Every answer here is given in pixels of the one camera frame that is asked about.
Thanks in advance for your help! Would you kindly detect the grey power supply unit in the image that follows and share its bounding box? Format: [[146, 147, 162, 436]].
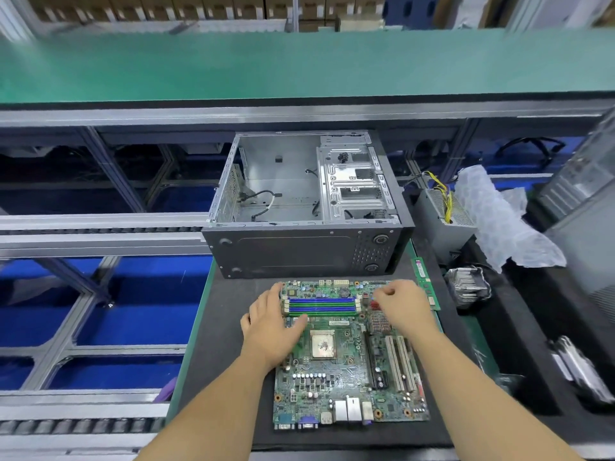
[[408, 168, 480, 266]]

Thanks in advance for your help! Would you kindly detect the dark grey case side panel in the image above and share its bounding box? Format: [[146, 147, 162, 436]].
[[548, 201, 615, 296]]

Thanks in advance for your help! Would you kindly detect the small purple object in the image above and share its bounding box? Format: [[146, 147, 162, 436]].
[[152, 377, 180, 405]]

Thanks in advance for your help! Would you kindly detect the small metal bracket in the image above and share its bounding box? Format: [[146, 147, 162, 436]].
[[490, 372, 526, 396]]

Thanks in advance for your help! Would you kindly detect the black and silver computer case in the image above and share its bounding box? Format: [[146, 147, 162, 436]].
[[202, 130, 416, 279]]

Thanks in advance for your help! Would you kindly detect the metal heatsink cooler fan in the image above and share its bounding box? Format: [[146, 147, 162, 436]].
[[445, 266, 494, 312]]

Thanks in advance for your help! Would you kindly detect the green conveyor belt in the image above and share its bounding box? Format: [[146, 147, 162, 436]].
[[0, 28, 615, 108]]

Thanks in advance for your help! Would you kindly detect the small gold CPU chip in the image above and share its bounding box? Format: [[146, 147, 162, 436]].
[[309, 331, 338, 360]]

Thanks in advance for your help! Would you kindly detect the person's right forearm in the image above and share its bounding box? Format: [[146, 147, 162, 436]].
[[407, 325, 584, 461]]

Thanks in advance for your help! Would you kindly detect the silver hard drive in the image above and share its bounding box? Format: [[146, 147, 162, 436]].
[[548, 336, 615, 410]]

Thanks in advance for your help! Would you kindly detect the stack of cardboard boxes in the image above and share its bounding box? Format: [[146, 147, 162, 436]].
[[29, 0, 386, 23]]

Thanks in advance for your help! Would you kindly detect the person's right hand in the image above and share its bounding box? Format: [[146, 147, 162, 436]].
[[370, 279, 441, 343]]

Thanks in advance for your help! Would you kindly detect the green motherboard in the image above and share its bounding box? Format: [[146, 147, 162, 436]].
[[272, 277, 431, 431]]

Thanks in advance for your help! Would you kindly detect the white bubble wrap bag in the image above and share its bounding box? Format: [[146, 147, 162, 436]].
[[454, 165, 569, 275]]

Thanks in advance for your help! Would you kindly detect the green RAM stick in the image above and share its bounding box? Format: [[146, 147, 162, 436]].
[[411, 254, 442, 312]]

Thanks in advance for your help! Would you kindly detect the grey computer tower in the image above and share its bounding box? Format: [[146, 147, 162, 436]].
[[533, 110, 615, 222]]

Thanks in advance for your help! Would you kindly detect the person's left forearm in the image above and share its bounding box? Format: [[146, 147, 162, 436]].
[[135, 354, 286, 461]]

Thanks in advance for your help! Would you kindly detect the black cable loop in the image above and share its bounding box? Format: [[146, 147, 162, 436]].
[[495, 137, 569, 170]]

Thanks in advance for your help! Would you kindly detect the aluminium roller conveyor rail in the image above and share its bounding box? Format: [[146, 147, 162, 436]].
[[0, 211, 209, 261]]

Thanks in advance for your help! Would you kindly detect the person's left hand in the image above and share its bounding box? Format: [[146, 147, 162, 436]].
[[239, 281, 311, 373]]

